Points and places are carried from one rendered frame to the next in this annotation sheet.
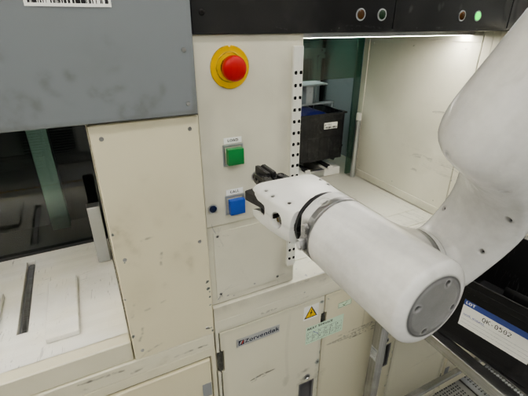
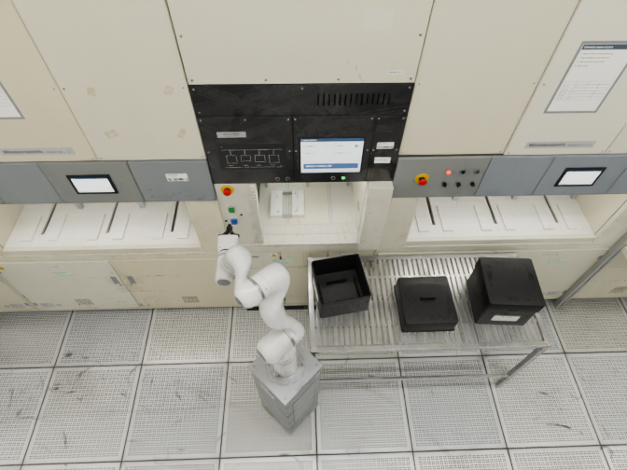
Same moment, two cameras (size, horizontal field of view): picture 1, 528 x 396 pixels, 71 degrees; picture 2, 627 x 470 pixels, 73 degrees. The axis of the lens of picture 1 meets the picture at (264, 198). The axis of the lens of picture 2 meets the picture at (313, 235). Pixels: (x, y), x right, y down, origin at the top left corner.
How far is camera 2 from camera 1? 1.84 m
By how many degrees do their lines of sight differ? 34
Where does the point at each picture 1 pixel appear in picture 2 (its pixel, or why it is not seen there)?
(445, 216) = not seen: hidden behind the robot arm
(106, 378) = (193, 254)
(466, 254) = not seen: hidden behind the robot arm
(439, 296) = (223, 281)
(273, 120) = (245, 201)
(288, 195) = (221, 243)
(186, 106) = (212, 199)
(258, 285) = (248, 242)
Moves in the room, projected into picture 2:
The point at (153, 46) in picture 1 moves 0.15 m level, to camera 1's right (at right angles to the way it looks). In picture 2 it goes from (201, 187) to (227, 197)
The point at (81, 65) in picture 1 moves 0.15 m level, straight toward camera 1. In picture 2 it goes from (181, 190) to (175, 214)
